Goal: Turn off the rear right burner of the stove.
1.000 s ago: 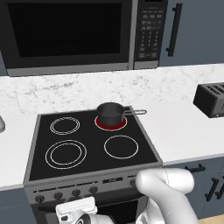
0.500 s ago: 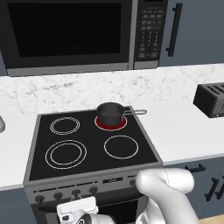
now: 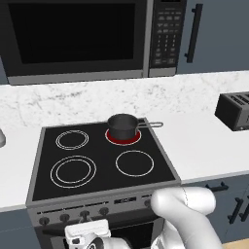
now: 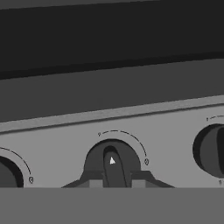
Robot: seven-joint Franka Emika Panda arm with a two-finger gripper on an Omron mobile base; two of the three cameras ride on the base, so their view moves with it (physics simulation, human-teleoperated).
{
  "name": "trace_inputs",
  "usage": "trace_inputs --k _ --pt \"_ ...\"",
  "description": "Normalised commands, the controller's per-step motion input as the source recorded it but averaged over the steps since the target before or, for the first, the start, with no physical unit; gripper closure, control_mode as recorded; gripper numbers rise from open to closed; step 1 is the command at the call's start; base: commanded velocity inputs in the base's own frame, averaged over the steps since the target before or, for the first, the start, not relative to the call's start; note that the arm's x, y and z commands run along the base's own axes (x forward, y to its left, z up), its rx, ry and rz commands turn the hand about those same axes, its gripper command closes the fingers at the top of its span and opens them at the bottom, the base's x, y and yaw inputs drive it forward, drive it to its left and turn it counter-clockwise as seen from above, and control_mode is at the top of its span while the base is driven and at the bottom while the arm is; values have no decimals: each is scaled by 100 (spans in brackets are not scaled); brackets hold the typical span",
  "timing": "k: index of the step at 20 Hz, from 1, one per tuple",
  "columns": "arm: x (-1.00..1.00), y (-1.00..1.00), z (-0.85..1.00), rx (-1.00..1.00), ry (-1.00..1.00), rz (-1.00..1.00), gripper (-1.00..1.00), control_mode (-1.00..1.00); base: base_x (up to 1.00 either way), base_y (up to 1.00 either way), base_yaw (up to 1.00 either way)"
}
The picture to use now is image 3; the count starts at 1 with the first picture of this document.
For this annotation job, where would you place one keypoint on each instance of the dark grey saucepan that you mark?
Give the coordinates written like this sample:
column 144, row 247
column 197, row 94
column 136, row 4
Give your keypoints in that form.
column 122, row 127

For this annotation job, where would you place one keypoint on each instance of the blue-grey drawer front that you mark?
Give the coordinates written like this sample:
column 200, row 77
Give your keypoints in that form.
column 238, row 184

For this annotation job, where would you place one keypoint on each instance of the black stove knob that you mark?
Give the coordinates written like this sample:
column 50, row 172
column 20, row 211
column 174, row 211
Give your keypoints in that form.
column 84, row 214
column 147, row 203
column 103, row 211
column 44, row 221
column 64, row 218

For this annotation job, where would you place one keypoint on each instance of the blue-grey wall cupboard door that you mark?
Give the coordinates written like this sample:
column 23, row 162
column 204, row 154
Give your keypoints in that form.
column 223, row 35

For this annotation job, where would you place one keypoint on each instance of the grey rounded object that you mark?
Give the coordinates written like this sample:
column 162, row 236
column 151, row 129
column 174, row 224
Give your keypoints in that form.
column 2, row 138

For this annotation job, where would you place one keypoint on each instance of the black steel microwave oven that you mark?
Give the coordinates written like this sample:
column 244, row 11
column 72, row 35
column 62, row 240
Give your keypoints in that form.
column 78, row 35

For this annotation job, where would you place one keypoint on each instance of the blue-grey base cupboard door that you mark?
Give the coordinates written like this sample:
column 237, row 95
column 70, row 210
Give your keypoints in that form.
column 223, row 223
column 244, row 230

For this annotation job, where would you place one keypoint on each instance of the black oven door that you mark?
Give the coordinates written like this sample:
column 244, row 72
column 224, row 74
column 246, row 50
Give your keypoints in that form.
column 136, row 231

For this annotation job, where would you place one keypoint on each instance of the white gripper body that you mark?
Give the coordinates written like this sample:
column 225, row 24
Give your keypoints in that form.
column 89, row 228

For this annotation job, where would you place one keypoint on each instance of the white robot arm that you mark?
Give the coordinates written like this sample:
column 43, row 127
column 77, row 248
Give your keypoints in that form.
column 184, row 220

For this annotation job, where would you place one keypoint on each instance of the blue-grey base cupboard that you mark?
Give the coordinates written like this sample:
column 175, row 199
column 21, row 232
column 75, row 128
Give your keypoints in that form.
column 16, row 231

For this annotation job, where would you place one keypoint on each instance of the black toaster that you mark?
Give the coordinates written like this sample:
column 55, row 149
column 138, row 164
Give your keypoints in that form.
column 231, row 112

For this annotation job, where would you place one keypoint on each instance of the black and steel stove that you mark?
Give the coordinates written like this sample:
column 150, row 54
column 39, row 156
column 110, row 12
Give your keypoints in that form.
column 103, row 168

